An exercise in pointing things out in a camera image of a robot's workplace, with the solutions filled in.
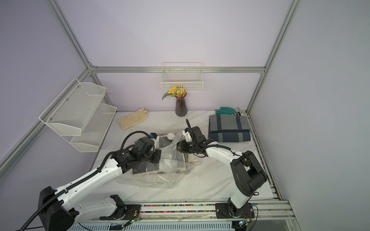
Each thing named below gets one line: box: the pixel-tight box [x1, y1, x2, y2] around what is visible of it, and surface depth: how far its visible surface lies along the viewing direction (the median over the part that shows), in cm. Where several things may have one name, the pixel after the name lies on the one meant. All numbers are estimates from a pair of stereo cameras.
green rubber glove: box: [214, 106, 237, 115], surface depth 122 cm
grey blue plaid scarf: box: [208, 114, 251, 143], surface depth 106 cm
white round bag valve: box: [166, 132, 176, 141], surface depth 94 cm
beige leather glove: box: [117, 107, 149, 130], surface depth 117 cm
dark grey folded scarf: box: [132, 161, 160, 175], surface depth 81 cm
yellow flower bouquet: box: [161, 85, 187, 101], surface depth 102 cm
